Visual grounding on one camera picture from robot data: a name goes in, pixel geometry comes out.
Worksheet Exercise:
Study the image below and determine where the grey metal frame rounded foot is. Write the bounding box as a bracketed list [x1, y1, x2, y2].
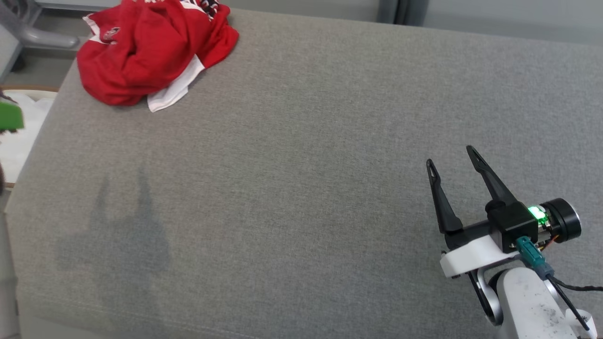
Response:
[0, 0, 81, 50]

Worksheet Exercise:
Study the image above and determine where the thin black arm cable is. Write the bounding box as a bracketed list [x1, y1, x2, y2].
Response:
[546, 278, 592, 331]

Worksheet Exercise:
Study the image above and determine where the white laundry basket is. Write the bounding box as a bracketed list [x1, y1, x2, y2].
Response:
[0, 85, 59, 189]

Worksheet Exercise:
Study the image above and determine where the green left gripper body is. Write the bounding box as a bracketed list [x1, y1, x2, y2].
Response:
[0, 101, 24, 134]

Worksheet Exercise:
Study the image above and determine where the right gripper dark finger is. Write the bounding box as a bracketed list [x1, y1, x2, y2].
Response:
[466, 145, 519, 213]
[426, 159, 464, 235]

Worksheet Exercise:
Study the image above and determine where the black cable teal plug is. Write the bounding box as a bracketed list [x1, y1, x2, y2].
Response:
[516, 237, 603, 291]

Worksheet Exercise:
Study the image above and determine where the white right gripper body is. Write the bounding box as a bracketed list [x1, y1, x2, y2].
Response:
[440, 198, 583, 279]

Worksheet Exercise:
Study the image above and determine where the red mesh shorts white trim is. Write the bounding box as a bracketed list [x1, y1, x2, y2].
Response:
[77, 0, 208, 107]

